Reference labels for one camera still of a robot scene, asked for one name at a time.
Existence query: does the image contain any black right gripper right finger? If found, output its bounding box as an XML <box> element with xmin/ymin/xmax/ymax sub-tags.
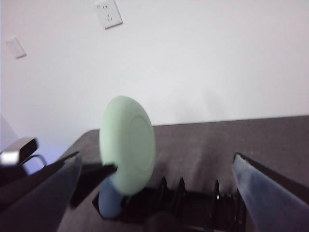
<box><xmin>232</xmin><ymin>153</ymin><xmax>309</xmax><ymax>232</ymax></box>

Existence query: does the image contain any pale blue round plate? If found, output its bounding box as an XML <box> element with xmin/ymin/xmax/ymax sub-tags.
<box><xmin>98</xmin><ymin>177</ymin><xmax>124</xmax><ymax>219</ymax></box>

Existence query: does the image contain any black plastic plate rack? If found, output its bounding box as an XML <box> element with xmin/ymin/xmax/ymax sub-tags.
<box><xmin>91</xmin><ymin>176</ymin><xmax>249</xmax><ymax>232</ymax></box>

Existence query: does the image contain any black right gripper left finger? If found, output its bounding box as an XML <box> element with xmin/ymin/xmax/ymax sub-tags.
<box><xmin>0</xmin><ymin>151</ymin><xmax>83</xmax><ymax>232</ymax></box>

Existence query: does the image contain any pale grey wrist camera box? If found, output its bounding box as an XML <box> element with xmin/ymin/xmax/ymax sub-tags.
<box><xmin>0</xmin><ymin>137</ymin><xmax>40</xmax><ymax>166</ymax></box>

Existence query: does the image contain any pale green round plate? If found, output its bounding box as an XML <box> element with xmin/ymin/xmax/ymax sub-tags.
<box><xmin>98</xmin><ymin>95</ymin><xmax>156</xmax><ymax>195</ymax></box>

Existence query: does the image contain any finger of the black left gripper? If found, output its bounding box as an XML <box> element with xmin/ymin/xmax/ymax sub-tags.
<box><xmin>71</xmin><ymin>163</ymin><xmax>117</xmax><ymax>207</ymax></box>

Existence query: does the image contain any thin black camera cable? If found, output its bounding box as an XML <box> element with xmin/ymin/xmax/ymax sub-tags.
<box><xmin>20</xmin><ymin>154</ymin><xmax>48</xmax><ymax>170</ymax></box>

